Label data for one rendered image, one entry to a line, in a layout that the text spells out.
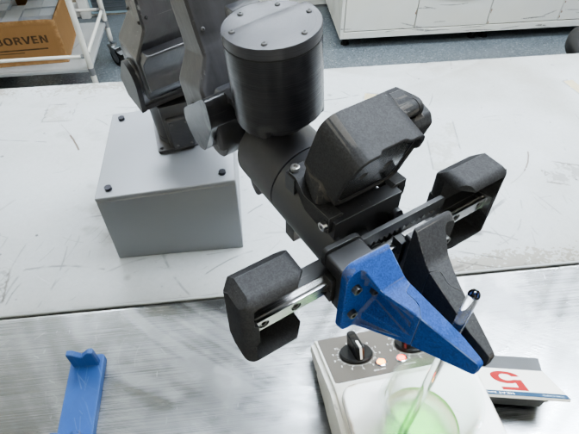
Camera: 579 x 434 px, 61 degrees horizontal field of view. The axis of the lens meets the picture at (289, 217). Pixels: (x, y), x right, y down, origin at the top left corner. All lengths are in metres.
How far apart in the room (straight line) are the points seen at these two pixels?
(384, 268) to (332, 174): 0.06
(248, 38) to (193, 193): 0.30
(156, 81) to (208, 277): 0.24
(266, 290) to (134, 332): 0.36
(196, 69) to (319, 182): 0.14
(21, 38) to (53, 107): 1.58
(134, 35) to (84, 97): 0.44
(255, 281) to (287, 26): 0.14
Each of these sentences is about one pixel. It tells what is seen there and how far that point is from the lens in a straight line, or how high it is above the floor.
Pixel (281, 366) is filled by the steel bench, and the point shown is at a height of 0.90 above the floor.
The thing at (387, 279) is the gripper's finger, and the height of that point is 1.18.
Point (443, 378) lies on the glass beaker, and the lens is 0.39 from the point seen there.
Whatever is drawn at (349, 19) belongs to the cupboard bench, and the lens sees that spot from 2.82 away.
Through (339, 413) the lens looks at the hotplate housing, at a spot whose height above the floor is 0.97.
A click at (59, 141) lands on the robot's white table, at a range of 0.86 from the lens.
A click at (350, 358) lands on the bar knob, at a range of 0.48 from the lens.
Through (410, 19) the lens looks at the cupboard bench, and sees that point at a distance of 2.92.
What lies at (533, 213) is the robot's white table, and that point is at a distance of 0.74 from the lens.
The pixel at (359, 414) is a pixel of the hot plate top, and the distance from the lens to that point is 0.43.
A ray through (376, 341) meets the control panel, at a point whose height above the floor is 0.94.
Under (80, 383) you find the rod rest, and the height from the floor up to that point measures 0.91.
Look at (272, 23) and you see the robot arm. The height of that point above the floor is 1.26.
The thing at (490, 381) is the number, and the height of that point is 0.92.
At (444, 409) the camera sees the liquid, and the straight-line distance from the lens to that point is 0.41.
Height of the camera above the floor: 1.39
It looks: 48 degrees down
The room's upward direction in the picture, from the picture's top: straight up
